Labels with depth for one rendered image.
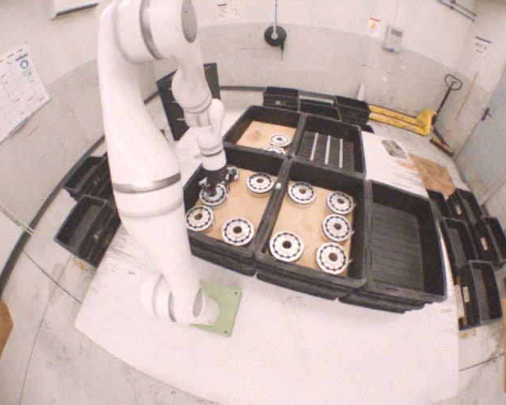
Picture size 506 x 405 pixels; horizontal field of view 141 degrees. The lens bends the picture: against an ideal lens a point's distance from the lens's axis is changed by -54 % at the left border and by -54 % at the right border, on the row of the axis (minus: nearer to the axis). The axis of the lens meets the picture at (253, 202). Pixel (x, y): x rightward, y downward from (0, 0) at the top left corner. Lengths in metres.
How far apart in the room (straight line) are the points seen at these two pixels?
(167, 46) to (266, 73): 3.70
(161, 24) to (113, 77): 0.08
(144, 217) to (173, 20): 0.21
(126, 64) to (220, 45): 3.78
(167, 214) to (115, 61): 0.19
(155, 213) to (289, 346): 0.59
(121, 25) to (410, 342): 1.04
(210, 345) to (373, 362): 0.56
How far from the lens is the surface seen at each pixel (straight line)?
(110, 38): 0.26
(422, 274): 0.81
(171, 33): 0.23
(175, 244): 0.27
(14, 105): 3.19
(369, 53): 3.92
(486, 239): 1.95
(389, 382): 0.86
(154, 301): 0.36
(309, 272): 0.49
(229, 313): 0.65
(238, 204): 0.70
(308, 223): 0.67
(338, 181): 0.76
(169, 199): 0.24
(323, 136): 1.10
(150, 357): 0.79
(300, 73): 3.85
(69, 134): 3.47
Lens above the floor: 1.39
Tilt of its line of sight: 52 degrees down
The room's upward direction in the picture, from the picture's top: 2 degrees counter-clockwise
